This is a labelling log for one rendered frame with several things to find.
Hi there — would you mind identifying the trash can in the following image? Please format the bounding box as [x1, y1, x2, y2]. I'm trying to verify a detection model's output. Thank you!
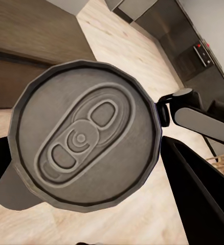
[0, 161, 44, 211]

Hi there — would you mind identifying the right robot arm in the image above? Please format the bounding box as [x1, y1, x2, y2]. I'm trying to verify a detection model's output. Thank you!
[156, 88, 224, 144]

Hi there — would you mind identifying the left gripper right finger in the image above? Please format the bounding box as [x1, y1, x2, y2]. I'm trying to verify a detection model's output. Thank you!
[160, 136, 224, 245]

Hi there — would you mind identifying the can of soda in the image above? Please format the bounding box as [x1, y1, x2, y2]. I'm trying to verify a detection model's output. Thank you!
[7, 59, 163, 213]

